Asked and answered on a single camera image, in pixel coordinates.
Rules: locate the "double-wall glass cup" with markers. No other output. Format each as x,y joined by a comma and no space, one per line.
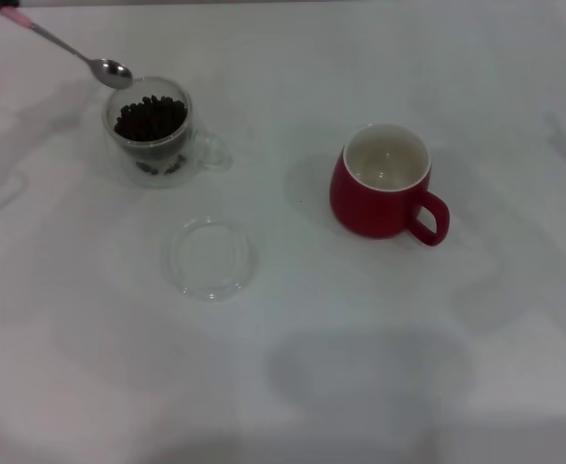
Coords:
167,162

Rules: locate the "coffee beans pile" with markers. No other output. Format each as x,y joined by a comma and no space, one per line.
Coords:
150,121

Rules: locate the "round clear glass saucer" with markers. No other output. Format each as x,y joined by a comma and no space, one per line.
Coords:
210,290

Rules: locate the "red ceramic mug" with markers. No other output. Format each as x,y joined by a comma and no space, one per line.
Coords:
365,208

